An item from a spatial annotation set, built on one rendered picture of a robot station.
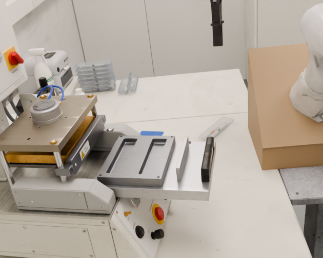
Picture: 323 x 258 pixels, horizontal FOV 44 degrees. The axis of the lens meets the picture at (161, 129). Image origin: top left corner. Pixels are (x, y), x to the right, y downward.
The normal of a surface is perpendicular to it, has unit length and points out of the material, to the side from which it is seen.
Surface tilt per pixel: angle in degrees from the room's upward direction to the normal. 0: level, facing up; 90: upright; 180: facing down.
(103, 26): 90
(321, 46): 107
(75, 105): 0
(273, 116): 40
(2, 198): 0
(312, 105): 113
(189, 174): 0
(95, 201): 90
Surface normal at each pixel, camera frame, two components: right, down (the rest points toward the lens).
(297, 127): -0.10, -0.34
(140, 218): 0.84, -0.36
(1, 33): 0.97, 0.00
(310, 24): -0.79, 0.17
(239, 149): -0.11, -0.86
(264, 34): -0.03, 0.50
